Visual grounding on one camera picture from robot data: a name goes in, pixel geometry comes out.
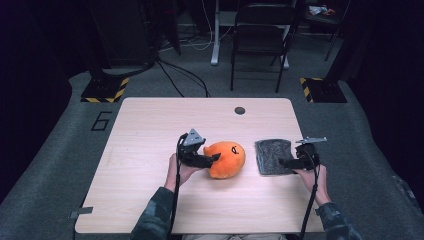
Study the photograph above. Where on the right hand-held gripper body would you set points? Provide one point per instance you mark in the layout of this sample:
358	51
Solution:
308	156

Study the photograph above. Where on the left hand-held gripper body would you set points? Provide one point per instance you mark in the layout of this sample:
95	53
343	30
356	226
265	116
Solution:
190	151

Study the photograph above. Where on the grey fluffy cloth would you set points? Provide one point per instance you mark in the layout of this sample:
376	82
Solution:
271	155

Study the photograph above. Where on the orange plush toy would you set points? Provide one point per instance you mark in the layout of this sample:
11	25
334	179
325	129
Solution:
230	163

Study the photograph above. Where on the person's left hand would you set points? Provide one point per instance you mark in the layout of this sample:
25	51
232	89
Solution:
171	176

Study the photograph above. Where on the person's right hand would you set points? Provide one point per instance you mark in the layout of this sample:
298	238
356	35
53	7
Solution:
320	186

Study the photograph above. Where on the round grey table grommet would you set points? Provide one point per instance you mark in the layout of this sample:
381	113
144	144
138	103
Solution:
239	110

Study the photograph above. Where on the black yellow-striped stand base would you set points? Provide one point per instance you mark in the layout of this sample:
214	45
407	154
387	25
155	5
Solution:
103	90
325	90

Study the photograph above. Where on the white desk leg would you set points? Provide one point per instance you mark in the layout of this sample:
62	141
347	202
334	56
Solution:
216	40

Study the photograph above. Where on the grey tape strip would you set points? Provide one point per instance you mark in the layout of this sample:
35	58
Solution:
81	211

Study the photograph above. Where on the black folding chair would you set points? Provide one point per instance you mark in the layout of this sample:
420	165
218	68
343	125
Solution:
261	36

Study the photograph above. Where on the black cabinet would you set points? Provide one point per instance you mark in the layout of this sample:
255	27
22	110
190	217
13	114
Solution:
123	30

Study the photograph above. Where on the orange and white object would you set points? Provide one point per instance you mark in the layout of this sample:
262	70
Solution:
321	10

